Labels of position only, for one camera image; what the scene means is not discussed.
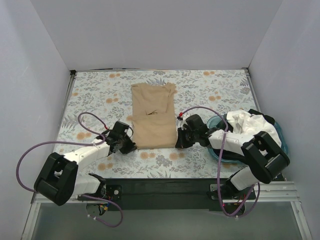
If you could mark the floral patterned table mat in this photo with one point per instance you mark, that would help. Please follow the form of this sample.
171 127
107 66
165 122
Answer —
104 97

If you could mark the beige t shirt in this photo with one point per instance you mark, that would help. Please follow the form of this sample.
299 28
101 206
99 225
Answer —
153 115

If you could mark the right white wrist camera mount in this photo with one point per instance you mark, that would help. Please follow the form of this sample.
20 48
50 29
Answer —
181 121

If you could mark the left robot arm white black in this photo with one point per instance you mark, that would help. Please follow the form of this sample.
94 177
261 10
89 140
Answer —
59 178

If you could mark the black t shirt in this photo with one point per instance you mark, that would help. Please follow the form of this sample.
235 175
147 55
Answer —
265 117

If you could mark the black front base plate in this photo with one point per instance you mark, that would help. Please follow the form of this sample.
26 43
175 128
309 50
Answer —
162 193

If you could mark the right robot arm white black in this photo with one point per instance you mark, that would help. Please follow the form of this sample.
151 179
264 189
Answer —
263 157

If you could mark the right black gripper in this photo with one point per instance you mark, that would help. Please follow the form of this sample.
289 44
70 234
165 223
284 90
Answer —
184 137

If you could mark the teal plastic basket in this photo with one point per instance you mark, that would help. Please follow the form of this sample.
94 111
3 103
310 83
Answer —
212 122

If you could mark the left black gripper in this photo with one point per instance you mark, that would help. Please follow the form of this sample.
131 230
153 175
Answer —
127 146

